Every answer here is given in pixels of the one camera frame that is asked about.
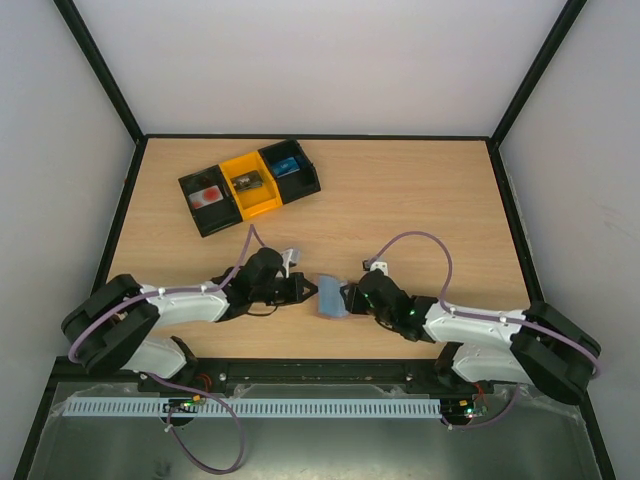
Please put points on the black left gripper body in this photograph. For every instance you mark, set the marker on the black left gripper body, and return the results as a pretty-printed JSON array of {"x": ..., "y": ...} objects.
[{"x": 278, "y": 296}]

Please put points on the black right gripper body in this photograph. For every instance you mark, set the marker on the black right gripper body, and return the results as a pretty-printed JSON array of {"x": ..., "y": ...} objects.
[{"x": 353, "y": 299}]

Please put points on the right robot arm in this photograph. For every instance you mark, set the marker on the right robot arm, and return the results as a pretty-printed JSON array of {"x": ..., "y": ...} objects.
[{"x": 538, "y": 346}]

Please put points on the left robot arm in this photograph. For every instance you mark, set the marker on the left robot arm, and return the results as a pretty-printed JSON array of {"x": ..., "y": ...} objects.
[{"x": 114, "y": 328}]

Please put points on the dark brown card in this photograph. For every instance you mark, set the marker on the dark brown card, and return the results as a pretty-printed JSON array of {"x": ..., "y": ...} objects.
[{"x": 247, "y": 181}]

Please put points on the blue card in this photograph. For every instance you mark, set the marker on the blue card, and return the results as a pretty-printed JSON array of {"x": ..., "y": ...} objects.
[{"x": 285, "y": 167}]

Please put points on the red white card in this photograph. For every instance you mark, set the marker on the red white card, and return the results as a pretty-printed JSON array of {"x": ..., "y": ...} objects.
[{"x": 205, "y": 197}]

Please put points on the yellow bin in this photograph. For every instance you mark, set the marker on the yellow bin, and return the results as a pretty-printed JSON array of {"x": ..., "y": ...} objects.
[{"x": 254, "y": 202}]

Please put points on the black bin right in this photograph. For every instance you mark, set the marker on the black bin right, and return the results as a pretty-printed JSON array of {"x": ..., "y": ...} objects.
[{"x": 294, "y": 174}]

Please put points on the black bin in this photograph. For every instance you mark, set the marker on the black bin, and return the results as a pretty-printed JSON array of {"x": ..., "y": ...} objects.
[
  {"x": 294, "y": 174},
  {"x": 213, "y": 218}
]

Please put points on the black bin left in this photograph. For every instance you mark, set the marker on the black bin left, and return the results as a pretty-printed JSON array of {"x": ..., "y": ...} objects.
[{"x": 213, "y": 218}]

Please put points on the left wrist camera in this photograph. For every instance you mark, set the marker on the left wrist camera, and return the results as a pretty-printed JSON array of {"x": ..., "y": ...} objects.
[{"x": 291, "y": 257}]

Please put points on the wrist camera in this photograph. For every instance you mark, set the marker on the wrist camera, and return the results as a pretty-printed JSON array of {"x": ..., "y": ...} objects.
[
  {"x": 291, "y": 257},
  {"x": 369, "y": 265}
]

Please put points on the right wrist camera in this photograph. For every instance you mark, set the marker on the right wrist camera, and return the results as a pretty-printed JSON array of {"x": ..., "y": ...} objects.
[{"x": 369, "y": 265}]

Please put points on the slotted cable duct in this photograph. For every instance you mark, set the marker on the slotted cable duct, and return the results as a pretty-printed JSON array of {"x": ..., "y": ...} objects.
[{"x": 255, "y": 408}]

